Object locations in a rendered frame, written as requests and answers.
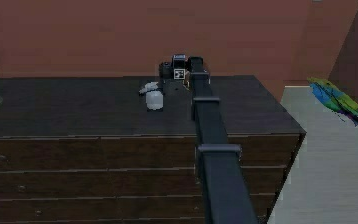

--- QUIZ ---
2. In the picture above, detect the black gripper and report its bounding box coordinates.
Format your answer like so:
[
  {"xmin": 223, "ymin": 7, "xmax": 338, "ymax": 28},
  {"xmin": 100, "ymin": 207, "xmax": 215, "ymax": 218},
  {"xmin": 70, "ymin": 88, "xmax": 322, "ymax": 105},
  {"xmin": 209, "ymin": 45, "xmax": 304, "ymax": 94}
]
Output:
[{"xmin": 138, "ymin": 61, "xmax": 174, "ymax": 96}]

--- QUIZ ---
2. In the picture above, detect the white mug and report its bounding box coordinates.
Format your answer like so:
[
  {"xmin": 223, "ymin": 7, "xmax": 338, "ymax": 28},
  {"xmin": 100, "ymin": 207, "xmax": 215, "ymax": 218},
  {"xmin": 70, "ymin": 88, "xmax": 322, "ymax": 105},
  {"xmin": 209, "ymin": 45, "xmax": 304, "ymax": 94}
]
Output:
[{"xmin": 145, "ymin": 90, "xmax": 165, "ymax": 112}]

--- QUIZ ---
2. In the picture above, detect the dark brown chest of drawers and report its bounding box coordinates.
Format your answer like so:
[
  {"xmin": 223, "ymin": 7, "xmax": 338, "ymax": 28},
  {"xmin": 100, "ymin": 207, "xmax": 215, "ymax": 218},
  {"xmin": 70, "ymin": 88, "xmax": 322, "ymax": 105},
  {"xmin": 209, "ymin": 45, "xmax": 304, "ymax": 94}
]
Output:
[{"xmin": 0, "ymin": 74, "xmax": 308, "ymax": 224}]

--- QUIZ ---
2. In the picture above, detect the green and blue striped object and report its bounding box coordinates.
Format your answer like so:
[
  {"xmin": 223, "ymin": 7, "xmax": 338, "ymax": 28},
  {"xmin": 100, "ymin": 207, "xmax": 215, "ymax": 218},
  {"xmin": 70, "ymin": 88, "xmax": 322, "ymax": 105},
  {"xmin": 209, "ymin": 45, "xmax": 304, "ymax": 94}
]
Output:
[{"xmin": 306, "ymin": 76, "xmax": 358, "ymax": 138}]

